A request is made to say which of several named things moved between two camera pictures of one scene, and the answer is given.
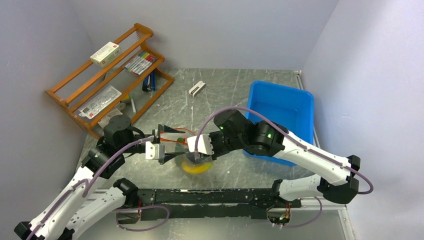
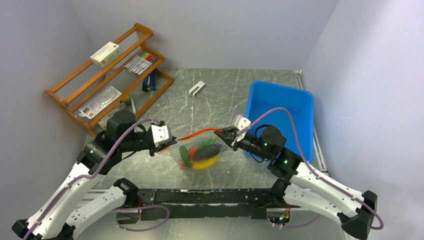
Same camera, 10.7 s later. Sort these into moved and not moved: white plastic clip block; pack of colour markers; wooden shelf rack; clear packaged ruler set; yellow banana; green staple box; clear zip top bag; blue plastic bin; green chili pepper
Moved: clear zip top bag; green chili pepper; yellow banana
Not moved: clear packaged ruler set; wooden shelf rack; white plastic clip block; green staple box; pack of colour markers; blue plastic bin
